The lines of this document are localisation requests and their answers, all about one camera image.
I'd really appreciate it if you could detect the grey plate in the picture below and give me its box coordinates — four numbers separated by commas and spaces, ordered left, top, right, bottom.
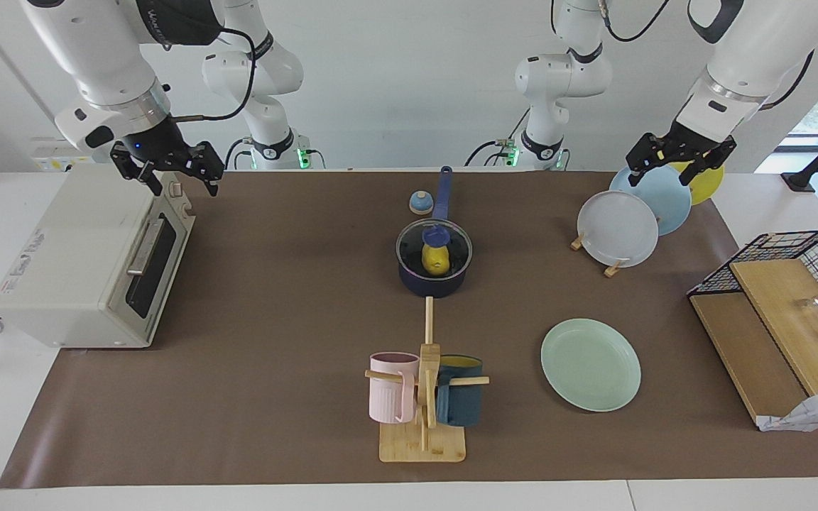
577, 190, 660, 269

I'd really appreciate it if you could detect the mint green plate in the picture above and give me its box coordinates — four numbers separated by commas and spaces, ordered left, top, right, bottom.
540, 317, 643, 413

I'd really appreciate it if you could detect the wooden mug tree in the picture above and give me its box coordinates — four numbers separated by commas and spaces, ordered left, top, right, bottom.
364, 296, 490, 464

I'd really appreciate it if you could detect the black base cable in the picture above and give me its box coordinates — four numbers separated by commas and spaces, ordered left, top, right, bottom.
223, 137, 253, 171
464, 106, 532, 168

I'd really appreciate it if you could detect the yellow plate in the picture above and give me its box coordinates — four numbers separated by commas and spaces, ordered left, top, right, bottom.
668, 160, 725, 207

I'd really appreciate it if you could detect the brown table mat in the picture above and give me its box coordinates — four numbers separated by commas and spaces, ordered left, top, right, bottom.
0, 170, 818, 489

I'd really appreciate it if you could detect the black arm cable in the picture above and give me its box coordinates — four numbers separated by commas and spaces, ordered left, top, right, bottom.
168, 25, 258, 123
597, 0, 816, 112

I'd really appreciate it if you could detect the beige toaster oven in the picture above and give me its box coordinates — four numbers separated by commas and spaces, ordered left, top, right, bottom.
0, 163, 197, 350

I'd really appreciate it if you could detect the dark teal mug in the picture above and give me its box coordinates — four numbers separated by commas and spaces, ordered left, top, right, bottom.
435, 354, 484, 427

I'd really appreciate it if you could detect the dark blue handled pot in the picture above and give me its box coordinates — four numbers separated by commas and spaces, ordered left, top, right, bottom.
398, 165, 474, 299

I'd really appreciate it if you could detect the glass lid with blue knob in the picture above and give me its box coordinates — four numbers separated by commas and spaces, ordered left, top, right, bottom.
396, 218, 474, 280

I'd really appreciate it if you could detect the light blue plate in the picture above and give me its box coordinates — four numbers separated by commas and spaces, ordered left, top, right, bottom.
609, 165, 693, 236

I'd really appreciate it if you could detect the wooden shelf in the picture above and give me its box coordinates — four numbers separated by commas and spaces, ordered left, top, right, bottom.
689, 259, 818, 427

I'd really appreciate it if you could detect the white power strip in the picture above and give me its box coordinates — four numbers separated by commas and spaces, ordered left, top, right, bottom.
29, 138, 97, 172

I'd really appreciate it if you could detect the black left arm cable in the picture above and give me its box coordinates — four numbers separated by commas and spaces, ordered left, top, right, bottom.
597, 0, 816, 112

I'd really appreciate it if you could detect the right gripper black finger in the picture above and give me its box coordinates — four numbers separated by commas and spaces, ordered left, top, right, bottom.
110, 141, 165, 198
178, 141, 226, 198

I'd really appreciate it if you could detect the black wire basket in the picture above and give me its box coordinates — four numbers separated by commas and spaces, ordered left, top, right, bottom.
687, 229, 818, 327

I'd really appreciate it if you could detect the yellow potato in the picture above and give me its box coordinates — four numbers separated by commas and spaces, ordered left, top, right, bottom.
421, 241, 451, 278

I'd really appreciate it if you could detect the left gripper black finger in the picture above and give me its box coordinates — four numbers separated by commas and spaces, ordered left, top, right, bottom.
625, 132, 666, 187
678, 140, 738, 187

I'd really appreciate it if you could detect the wooden plate rack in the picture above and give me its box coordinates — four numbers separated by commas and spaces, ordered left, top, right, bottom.
569, 231, 626, 278

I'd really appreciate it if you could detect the pink ribbed mug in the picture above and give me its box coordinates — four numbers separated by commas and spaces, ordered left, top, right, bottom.
369, 351, 421, 425

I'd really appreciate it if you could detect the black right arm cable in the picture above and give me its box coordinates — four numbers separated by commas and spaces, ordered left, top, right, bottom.
168, 25, 258, 123

